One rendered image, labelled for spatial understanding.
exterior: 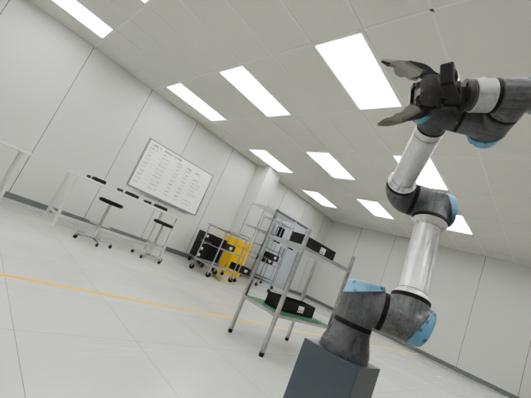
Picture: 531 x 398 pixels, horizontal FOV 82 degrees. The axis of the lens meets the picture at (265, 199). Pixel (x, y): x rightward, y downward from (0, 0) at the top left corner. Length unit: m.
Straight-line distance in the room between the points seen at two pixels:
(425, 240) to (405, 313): 0.26
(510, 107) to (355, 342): 0.71
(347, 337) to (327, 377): 0.12
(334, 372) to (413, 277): 0.37
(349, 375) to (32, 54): 6.41
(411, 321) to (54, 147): 6.18
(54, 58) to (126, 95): 1.23
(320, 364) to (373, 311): 0.22
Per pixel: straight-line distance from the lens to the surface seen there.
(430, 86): 0.81
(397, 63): 0.82
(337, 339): 1.00
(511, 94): 0.86
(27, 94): 6.54
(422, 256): 1.11
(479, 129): 0.93
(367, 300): 1.00
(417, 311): 1.04
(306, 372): 1.03
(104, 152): 6.69
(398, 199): 1.17
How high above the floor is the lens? 0.72
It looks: 10 degrees up
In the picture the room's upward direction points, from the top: 23 degrees clockwise
